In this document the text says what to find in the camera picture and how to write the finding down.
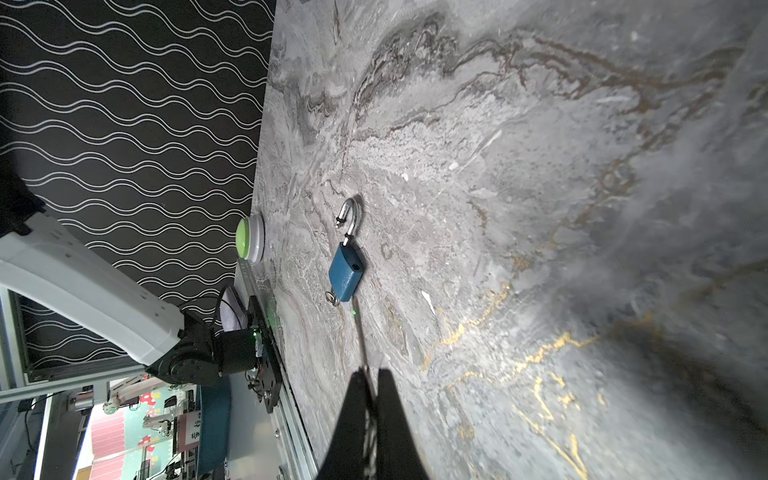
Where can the blue padlock front large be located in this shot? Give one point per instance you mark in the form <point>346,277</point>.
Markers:
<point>347,267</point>

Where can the green push button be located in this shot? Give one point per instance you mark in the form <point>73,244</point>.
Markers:
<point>250,238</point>

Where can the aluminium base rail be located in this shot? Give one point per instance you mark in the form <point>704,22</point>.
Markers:
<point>282,439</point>

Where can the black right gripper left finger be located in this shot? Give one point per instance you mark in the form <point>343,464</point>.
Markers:
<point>348,454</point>

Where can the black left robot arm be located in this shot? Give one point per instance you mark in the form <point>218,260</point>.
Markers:
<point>43,261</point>

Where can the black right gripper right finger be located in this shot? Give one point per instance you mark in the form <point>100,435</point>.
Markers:
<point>397,455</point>

